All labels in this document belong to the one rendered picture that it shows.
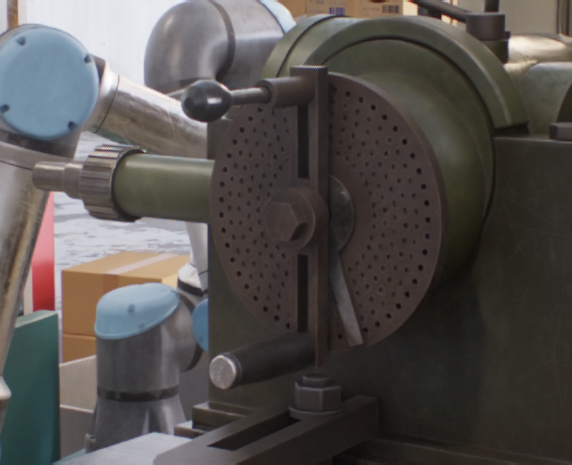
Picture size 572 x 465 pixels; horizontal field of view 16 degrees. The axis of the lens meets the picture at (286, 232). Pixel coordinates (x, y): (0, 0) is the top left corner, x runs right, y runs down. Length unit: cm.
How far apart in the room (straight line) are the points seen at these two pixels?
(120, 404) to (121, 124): 58
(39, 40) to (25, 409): 73
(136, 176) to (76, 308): 418
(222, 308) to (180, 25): 125
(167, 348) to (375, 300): 151
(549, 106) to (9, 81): 90
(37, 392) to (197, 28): 54
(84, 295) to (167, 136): 326
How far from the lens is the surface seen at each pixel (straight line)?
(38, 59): 218
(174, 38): 270
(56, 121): 218
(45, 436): 282
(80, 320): 563
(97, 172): 147
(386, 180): 130
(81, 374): 381
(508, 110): 135
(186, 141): 237
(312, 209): 129
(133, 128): 236
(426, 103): 135
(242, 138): 136
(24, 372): 275
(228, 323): 150
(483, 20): 143
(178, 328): 282
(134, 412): 281
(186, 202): 143
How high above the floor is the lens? 137
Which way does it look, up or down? 9 degrees down
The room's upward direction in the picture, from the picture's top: straight up
